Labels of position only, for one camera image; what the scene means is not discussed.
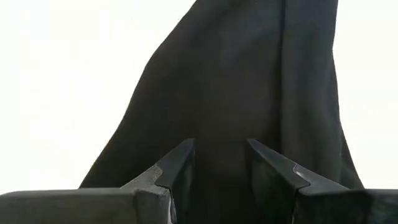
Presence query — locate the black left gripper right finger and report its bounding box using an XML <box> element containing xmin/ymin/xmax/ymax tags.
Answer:
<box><xmin>246</xmin><ymin>138</ymin><xmax>398</xmax><ymax>224</ymax></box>

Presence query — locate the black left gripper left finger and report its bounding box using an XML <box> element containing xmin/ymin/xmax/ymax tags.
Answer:
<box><xmin>0</xmin><ymin>138</ymin><xmax>196</xmax><ymax>224</ymax></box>

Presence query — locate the black shirt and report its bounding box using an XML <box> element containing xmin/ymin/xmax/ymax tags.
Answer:
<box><xmin>79</xmin><ymin>0</ymin><xmax>364</xmax><ymax>224</ymax></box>

